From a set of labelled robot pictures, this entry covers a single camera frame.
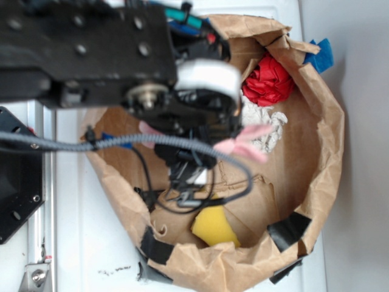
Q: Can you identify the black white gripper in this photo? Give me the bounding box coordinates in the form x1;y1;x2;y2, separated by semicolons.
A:
121;59;241;186

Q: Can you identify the pink plush bunny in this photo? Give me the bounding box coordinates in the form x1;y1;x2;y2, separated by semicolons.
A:
139;120;274;164

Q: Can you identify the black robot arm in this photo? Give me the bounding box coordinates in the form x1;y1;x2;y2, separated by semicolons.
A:
1;1;242;185

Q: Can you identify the crumpled white paper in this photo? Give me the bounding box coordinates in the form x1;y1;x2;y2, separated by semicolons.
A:
239;96;289;153

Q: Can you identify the crumpled red paper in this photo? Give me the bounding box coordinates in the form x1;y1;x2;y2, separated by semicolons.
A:
242;52;295;107

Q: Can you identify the yellow sponge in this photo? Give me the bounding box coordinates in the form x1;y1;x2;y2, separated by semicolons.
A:
191;205;241;248

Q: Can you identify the brown paper bag bin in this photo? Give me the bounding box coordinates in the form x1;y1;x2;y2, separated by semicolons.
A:
87;15;345;291

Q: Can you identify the blue tape piece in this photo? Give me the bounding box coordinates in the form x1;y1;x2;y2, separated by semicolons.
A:
304;38;334;74

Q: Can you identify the aluminium rail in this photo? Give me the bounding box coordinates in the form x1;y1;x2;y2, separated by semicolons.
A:
18;102;57;291

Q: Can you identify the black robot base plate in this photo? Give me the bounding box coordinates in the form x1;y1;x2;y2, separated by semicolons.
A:
0;106;46;246

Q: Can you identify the grey braided cable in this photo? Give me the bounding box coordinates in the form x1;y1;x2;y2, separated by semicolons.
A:
0;129;253;203

